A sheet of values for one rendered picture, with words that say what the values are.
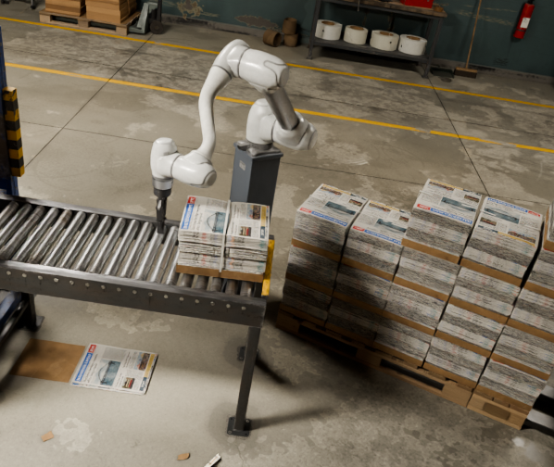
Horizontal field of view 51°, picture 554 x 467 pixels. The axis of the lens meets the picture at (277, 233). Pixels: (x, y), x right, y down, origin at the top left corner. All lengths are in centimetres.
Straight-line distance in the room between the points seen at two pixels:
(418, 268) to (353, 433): 89
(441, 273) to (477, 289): 18
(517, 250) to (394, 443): 112
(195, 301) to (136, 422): 80
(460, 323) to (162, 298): 152
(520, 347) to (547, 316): 23
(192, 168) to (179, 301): 56
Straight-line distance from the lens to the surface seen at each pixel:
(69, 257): 266
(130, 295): 251
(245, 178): 324
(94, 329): 347
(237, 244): 243
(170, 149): 239
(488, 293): 302
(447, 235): 290
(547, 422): 354
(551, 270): 292
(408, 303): 313
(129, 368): 323
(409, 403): 336
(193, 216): 251
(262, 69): 252
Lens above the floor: 235
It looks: 32 degrees down
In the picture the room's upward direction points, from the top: 10 degrees clockwise
